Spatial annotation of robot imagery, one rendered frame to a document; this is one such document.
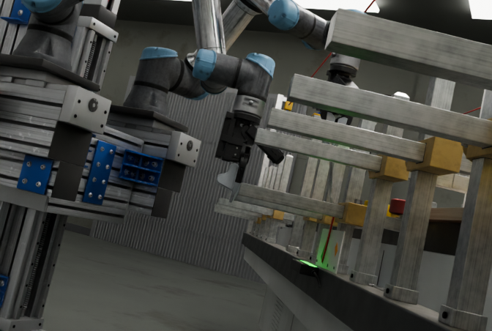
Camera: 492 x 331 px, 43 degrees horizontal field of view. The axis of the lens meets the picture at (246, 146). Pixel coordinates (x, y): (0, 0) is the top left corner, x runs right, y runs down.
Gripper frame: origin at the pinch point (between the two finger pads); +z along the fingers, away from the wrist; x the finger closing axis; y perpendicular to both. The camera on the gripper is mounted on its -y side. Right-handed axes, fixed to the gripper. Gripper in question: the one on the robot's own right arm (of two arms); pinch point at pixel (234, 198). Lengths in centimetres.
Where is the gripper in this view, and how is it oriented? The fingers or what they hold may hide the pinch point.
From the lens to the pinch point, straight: 151.6
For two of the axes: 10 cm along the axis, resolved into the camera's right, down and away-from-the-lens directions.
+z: -2.5, 9.6, -1.2
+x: 0.7, -1.0, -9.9
